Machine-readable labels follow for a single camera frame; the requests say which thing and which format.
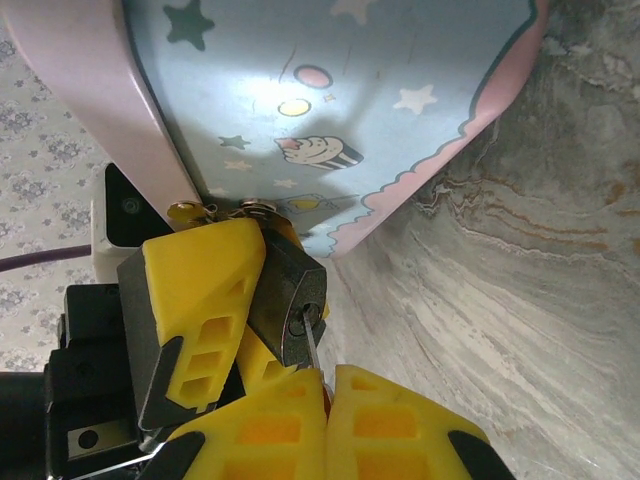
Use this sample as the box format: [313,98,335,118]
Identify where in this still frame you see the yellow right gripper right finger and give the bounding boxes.
[325,364,516,480]

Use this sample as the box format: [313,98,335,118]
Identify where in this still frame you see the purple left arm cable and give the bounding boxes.
[0,243,96,274]

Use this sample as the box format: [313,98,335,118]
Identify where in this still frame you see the small black padlock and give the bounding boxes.
[247,227,330,370]

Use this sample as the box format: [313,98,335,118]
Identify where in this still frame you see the small silver key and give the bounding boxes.
[298,308,327,389]

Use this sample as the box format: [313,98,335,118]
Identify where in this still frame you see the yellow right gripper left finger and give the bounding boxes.
[142,370,330,480]

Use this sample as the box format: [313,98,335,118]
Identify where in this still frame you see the pastel cartoon storage box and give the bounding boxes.
[0,0,554,260]

